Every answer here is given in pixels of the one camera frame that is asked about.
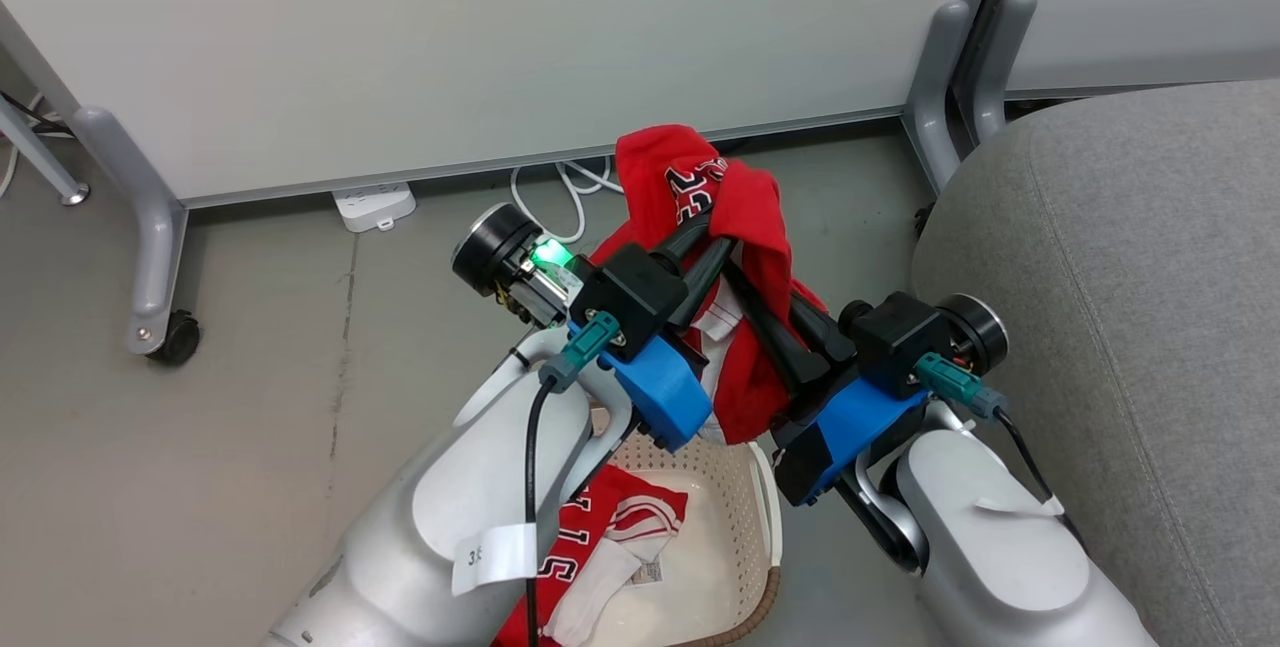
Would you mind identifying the red garment white striped trim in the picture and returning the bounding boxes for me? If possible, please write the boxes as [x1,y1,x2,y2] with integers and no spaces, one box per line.
[495,464,689,647]

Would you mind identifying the red shirt white lettering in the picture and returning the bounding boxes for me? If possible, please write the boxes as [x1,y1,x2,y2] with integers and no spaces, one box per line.
[590,124,831,445]

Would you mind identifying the white power strip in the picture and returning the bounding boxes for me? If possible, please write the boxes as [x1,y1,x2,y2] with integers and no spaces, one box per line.
[332,182,417,233]

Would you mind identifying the white paper tag blank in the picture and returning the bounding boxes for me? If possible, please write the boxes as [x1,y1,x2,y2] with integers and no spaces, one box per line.
[975,495,1066,518]

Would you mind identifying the wide white partition panel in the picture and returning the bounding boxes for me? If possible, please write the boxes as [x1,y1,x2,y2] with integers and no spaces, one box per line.
[0,0,986,208]

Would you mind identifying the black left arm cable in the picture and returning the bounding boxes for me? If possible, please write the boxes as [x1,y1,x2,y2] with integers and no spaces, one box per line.
[522,377,561,647]

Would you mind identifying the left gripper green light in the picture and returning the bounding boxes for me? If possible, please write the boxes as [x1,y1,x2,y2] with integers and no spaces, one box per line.
[500,210,741,330]

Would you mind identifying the white paper tag printed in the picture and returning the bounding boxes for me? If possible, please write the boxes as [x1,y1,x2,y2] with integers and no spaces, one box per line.
[452,522,538,596]

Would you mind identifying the teal left cable connector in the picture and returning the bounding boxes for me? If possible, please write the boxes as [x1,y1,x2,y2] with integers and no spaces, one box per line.
[540,312,621,393]

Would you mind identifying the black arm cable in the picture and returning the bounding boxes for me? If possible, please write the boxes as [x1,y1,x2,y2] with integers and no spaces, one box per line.
[522,377,561,647]
[995,407,1086,548]

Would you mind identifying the black floor cables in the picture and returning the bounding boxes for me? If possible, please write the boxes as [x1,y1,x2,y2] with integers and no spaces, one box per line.
[0,92,73,138]

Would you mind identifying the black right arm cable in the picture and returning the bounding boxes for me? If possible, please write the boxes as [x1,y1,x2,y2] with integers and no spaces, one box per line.
[995,407,1086,548]

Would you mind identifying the grey partition foot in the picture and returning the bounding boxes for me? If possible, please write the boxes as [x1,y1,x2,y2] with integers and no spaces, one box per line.
[972,0,1038,143]
[70,105,191,356]
[903,0,976,193]

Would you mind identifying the cream perforated laundry basket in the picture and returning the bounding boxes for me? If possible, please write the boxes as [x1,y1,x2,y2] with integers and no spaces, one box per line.
[560,405,783,647]

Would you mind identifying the teal right cable connector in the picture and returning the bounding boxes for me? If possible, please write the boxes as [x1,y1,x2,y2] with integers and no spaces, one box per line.
[915,352,1006,420]

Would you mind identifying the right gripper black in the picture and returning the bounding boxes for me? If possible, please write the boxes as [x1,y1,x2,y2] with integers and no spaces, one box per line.
[722,260,861,510]

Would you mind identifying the teal cable connector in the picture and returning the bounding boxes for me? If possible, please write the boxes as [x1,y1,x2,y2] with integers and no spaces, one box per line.
[915,352,1006,420]
[540,312,621,393]

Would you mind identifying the white coiled power cable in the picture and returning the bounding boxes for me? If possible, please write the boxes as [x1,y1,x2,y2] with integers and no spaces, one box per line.
[510,155,626,246]

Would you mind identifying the white floor cable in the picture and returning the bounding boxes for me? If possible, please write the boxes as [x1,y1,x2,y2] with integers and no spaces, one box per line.
[0,92,46,198]

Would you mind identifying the blue right camera mount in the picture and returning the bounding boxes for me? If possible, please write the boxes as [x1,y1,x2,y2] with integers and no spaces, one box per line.
[790,372,931,506]

